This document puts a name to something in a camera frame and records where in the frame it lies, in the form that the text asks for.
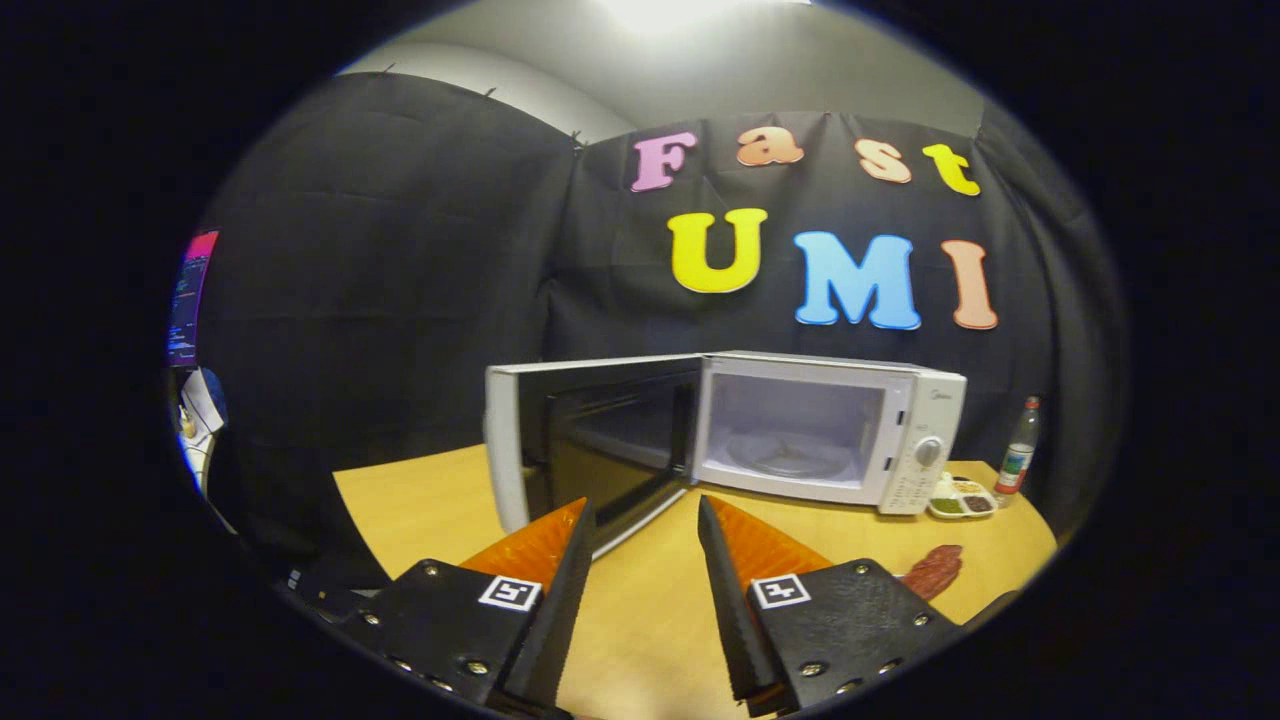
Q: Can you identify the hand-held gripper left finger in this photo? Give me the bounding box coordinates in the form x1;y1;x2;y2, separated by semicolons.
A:
340;497;598;716

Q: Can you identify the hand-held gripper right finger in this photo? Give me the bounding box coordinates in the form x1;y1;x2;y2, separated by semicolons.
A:
697;494;968;718

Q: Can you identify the brown meat piece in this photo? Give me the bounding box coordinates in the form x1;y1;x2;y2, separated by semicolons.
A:
900;544;964;603

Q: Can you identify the white toaster oven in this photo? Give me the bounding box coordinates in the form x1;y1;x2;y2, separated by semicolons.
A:
484;350;969;561

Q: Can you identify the black box device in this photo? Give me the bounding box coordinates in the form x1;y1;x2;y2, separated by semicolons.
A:
285;565;386;623

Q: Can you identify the white condiment dish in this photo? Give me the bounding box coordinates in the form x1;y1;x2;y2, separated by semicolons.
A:
927;472;999;521

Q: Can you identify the clear plastic bottle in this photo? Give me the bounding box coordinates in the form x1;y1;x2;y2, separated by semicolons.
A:
994;396;1042;497

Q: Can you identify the black backdrop cloth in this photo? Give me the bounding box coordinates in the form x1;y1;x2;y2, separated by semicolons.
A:
195;70;1131;591

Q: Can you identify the white paper sheet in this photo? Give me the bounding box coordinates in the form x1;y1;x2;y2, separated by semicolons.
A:
180;366;227;433

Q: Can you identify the computer monitor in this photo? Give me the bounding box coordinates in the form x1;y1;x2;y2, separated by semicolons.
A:
165;230;219;366

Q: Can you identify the ceiling light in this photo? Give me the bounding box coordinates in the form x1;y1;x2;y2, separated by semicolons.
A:
600;0;811;31

